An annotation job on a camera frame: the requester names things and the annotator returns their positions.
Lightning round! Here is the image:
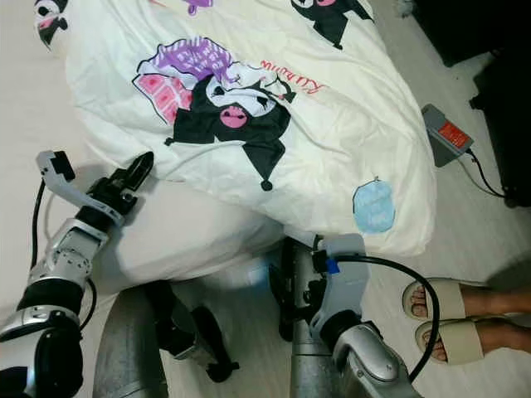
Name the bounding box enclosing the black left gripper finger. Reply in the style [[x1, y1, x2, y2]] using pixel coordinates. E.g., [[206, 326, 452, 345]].
[[119, 151, 156, 198]]

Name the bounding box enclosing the cream cartoon print quilt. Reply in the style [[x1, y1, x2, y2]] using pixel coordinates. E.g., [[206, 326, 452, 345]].
[[36, 0, 438, 258]]

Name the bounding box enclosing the silver right robot leg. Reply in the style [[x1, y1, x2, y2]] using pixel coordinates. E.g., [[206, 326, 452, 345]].
[[267, 236, 341, 398]]

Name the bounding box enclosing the silver robot leg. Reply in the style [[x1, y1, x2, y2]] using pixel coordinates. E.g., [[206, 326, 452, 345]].
[[267, 236, 341, 398], [93, 278, 241, 398]]

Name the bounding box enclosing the beige slide sandal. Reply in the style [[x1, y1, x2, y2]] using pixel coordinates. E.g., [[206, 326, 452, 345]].
[[415, 319, 486, 366], [402, 278, 470, 323]]

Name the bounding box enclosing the silver left robot leg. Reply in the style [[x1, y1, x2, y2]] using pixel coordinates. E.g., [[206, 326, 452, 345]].
[[93, 278, 241, 398]]

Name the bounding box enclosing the person's right foot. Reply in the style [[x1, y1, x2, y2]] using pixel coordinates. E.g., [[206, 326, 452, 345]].
[[409, 286, 531, 322]]

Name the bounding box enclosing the person's foot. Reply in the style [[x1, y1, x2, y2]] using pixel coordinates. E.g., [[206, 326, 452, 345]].
[[423, 322, 531, 362], [409, 286, 531, 322]]

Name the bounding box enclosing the person's left foot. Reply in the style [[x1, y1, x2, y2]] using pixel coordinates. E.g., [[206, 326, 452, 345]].
[[423, 322, 531, 362]]

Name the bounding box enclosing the grey adapter with red label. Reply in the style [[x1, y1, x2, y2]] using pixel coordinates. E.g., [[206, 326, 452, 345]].
[[421, 104, 475, 167]]

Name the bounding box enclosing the black furniture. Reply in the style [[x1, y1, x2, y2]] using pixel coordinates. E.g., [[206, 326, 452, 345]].
[[411, 0, 531, 208]]

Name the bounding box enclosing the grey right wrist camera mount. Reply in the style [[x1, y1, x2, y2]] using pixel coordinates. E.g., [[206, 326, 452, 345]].
[[311, 234, 370, 332]]

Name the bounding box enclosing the black adapter cable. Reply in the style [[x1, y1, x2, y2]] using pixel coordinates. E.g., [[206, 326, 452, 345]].
[[465, 149, 507, 198]]

